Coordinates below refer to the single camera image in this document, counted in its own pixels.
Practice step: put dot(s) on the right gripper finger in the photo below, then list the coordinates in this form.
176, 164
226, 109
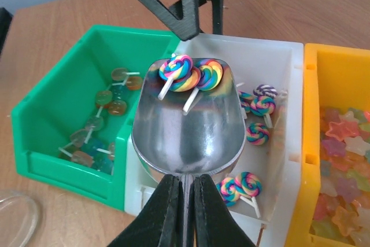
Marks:
156, 223
214, 225

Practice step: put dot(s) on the white plastic candy bin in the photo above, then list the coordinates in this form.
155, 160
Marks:
276, 163

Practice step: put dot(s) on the metal candy scoop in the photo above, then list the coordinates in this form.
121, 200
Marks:
195, 156

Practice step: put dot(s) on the orange plastic candy bin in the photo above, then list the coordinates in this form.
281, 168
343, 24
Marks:
332, 207

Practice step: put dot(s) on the green plastic candy bin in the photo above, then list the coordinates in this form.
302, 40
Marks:
61, 103

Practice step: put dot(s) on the clear round jar lid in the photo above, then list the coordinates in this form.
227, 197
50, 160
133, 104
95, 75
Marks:
19, 218

